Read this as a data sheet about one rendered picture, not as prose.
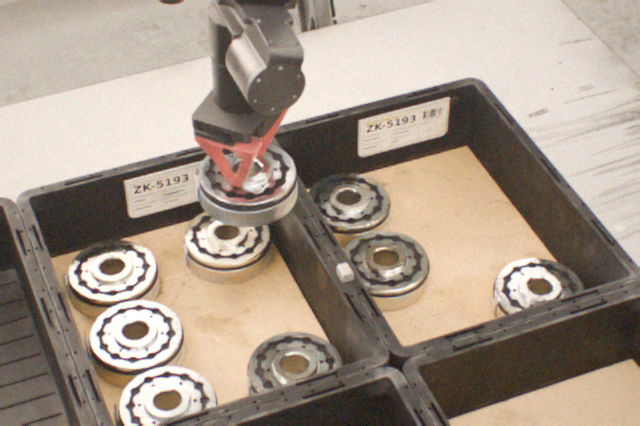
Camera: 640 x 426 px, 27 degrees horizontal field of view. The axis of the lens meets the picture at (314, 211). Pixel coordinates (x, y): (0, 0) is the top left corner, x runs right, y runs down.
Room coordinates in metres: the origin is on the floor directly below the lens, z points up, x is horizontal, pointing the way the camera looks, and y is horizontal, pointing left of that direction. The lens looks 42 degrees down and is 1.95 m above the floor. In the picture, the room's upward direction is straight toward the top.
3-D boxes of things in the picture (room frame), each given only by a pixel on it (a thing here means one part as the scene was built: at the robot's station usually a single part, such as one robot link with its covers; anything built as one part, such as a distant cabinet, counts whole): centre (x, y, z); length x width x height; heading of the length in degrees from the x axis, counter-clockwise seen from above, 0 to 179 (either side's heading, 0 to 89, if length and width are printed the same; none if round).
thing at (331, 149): (1.14, -0.14, 0.87); 0.40 x 0.30 x 0.11; 22
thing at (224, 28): (1.06, 0.07, 1.22); 0.07 x 0.06 x 0.07; 23
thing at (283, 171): (1.07, 0.07, 1.04); 0.10 x 0.10 x 0.01
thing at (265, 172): (1.07, 0.07, 1.04); 0.05 x 0.05 x 0.01
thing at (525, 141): (1.14, -0.14, 0.92); 0.40 x 0.30 x 0.02; 22
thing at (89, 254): (1.10, 0.23, 0.86); 0.10 x 0.10 x 0.01
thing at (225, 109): (1.06, 0.07, 1.16); 0.10 x 0.07 x 0.07; 156
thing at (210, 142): (1.06, 0.08, 1.09); 0.07 x 0.07 x 0.09; 66
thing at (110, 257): (1.10, 0.23, 0.86); 0.05 x 0.05 x 0.01
